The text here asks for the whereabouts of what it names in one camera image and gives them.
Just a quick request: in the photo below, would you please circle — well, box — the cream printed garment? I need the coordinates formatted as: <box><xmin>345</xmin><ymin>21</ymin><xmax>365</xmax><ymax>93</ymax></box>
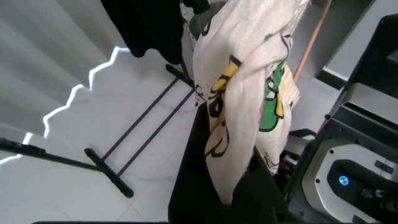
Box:
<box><xmin>192</xmin><ymin>0</ymin><xmax>312</xmax><ymax>205</ymax></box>

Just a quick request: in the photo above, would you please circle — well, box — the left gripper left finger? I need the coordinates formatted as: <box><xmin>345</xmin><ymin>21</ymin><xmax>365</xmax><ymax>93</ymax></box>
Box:
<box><xmin>167</xmin><ymin>103</ymin><xmax>225</xmax><ymax>222</ymax></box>

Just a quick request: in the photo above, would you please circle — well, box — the pink clothes hanger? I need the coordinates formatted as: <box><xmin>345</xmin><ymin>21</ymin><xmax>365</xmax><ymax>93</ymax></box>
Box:
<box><xmin>292</xmin><ymin>0</ymin><xmax>333</xmax><ymax>84</ymax></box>

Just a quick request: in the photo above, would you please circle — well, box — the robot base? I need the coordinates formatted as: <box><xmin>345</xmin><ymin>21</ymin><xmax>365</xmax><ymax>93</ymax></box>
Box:
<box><xmin>273</xmin><ymin>13</ymin><xmax>398</xmax><ymax>224</ymax></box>

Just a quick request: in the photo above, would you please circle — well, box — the black clothes rack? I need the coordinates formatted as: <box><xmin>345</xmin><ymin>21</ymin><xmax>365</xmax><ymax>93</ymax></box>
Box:
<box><xmin>0</xmin><ymin>58</ymin><xmax>200</xmax><ymax>199</ymax></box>

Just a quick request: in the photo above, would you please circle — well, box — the white curtain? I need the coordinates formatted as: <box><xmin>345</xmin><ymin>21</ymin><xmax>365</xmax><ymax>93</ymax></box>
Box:
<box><xmin>0</xmin><ymin>0</ymin><xmax>132</xmax><ymax>139</ymax></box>

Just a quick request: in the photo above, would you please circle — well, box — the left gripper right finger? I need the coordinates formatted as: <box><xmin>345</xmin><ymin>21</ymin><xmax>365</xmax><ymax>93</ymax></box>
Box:
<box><xmin>223</xmin><ymin>145</ymin><xmax>287</xmax><ymax>222</ymax></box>

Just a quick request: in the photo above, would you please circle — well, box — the black garment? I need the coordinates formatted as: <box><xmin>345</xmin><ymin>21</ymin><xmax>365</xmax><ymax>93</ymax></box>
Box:
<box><xmin>99</xmin><ymin>0</ymin><xmax>211</xmax><ymax>66</ymax></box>

